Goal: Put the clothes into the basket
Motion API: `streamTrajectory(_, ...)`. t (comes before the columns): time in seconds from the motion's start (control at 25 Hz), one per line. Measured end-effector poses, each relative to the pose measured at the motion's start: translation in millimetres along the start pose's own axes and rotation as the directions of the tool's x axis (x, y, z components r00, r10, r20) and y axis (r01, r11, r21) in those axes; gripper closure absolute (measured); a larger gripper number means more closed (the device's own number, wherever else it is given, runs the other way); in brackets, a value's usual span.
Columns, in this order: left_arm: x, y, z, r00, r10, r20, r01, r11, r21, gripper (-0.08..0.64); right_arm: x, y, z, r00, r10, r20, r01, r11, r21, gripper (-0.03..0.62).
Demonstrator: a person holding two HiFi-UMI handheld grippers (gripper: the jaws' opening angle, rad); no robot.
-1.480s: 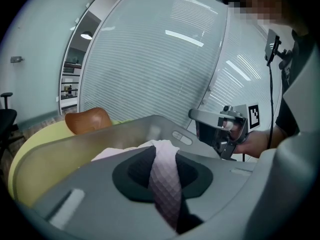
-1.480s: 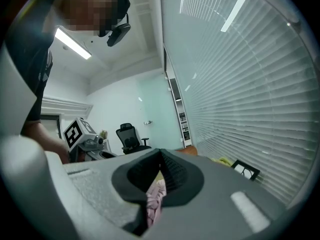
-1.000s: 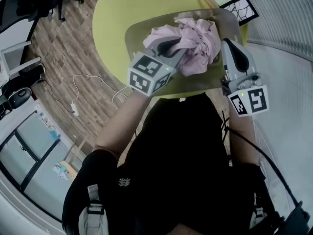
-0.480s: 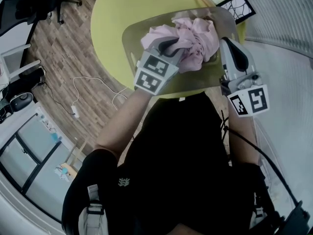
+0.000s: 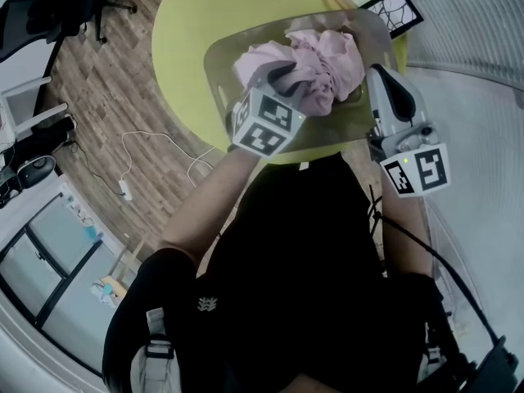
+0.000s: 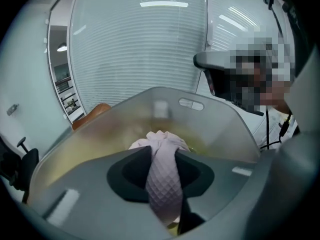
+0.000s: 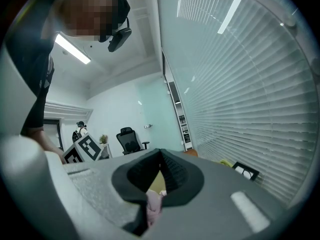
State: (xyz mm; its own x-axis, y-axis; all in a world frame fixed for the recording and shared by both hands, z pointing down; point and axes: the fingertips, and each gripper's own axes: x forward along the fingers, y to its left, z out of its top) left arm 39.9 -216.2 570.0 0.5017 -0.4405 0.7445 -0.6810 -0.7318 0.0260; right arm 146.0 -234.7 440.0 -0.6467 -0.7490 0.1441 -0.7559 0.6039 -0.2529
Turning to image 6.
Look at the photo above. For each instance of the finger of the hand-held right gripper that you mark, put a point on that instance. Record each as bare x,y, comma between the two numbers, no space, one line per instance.
215,61

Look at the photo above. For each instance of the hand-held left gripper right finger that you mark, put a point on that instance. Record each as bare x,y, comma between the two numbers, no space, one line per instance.
230,184

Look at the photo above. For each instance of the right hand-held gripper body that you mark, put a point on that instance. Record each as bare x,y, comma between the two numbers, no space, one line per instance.
265,54

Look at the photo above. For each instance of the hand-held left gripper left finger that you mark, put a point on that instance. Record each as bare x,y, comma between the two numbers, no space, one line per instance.
87,191

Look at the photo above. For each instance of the pink clothes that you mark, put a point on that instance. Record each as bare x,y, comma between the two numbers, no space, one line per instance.
163,184

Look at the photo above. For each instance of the clear plastic container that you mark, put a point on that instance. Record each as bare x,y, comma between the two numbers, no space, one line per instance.
125,114

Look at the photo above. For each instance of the black office chair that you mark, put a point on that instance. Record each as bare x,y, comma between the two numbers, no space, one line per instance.
30,159

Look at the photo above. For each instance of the white venetian blinds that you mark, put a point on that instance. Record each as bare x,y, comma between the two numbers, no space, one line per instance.
150,46

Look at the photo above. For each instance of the black pendant lamp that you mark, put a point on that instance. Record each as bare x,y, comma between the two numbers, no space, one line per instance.
62,48

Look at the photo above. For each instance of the small metal wall bracket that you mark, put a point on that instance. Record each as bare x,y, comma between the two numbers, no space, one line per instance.
12,109

